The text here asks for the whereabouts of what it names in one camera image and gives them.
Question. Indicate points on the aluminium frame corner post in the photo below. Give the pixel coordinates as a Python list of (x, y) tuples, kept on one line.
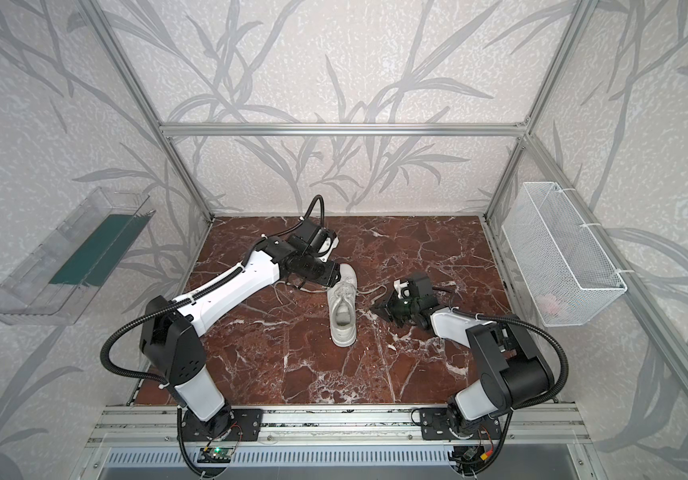
[(98, 23)]

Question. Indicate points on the white wire mesh basket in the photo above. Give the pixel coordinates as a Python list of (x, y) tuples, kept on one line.
[(557, 252)]

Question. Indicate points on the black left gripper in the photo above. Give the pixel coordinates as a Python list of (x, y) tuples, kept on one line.
[(325, 274)]

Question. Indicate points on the green circuit board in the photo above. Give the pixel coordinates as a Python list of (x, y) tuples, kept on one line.
[(215, 455)]

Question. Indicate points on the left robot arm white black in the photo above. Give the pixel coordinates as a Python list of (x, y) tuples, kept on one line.
[(172, 329)]

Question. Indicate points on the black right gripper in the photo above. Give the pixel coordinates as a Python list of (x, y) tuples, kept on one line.
[(395, 309)]

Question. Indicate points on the right aluminium corner post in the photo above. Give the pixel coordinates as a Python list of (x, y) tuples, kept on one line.
[(578, 22)]

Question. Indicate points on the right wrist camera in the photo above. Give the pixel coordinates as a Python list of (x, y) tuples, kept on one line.
[(416, 285)]

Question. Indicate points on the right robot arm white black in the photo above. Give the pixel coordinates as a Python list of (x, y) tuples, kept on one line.
[(518, 364)]

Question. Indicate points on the white sneaker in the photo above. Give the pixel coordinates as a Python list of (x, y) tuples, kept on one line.
[(342, 307)]

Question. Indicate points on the pink item in basket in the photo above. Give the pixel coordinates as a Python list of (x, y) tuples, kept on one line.
[(550, 305)]

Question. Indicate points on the aluminium horizontal back bar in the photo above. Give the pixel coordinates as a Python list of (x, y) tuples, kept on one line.
[(342, 129)]

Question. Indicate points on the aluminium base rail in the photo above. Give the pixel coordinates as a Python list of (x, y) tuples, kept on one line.
[(328, 424)]

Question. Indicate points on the clear plastic wall tray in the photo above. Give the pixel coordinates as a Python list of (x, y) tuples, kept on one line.
[(55, 284)]

